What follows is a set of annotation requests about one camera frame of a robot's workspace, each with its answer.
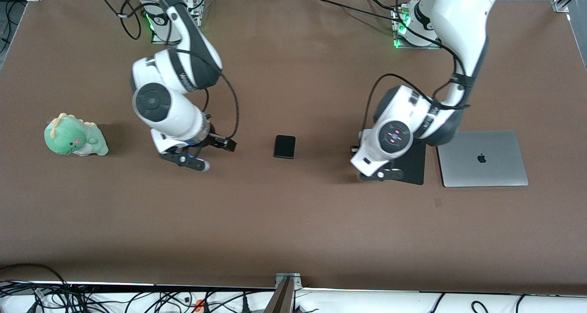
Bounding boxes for small black box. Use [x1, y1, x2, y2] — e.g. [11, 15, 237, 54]
[274, 135, 296, 160]

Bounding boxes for black mouse pad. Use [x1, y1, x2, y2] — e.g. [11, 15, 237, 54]
[389, 141, 426, 186]

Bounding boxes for silver closed laptop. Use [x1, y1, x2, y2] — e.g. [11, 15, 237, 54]
[436, 130, 529, 188]

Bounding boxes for green plush dinosaur toy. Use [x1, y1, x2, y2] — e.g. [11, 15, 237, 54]
[44, 113, 110, 157]

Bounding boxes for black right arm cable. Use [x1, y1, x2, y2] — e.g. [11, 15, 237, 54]
[167, 48, 240, 141]

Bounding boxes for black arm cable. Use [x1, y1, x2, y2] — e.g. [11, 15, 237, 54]
[167, 48, 240, 141]
[362, 72, 471, 134]

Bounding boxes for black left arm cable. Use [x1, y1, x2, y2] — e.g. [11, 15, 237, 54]
[362, 72, 471, 134]

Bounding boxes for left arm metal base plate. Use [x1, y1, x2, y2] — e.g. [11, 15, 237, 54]
[393, 6, 443, 50]

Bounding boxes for black cable lying on table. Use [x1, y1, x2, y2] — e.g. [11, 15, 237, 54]
[314, 0, 406, 24]

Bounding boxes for metal table bracket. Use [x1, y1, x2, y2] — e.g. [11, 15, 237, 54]
[274, 273, 303, 313]

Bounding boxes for black looped floor cable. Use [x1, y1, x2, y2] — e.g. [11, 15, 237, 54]
[0, 263, 69, 304]

